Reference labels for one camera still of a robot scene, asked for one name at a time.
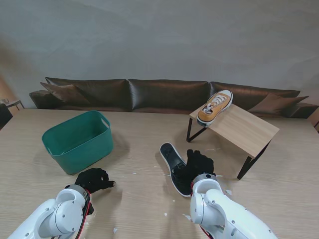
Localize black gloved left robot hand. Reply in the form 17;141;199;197
74;168;117;195

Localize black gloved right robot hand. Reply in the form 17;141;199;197
173;149;216;185

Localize yellow canvas sneaker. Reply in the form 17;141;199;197
196;89;234;127
159;142;193;198

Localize green plastic basket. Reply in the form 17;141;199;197
41;111;114;175

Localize small wooden shelf black legs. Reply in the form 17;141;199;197
186;96;280;180

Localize dark brown leather sofa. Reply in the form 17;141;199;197
29;76;319;119

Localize brown leather cushion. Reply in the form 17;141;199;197
248;93;310;115
39;82;93;107

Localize dark chair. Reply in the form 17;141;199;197
0;103;13;130

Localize wooden side table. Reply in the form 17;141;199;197
0;99;25;110

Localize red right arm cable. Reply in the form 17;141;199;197
190;180;213;239

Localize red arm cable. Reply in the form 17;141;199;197
190;180;213;239
76;190;92;238

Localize red left arm cable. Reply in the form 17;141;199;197
76;190;92;238

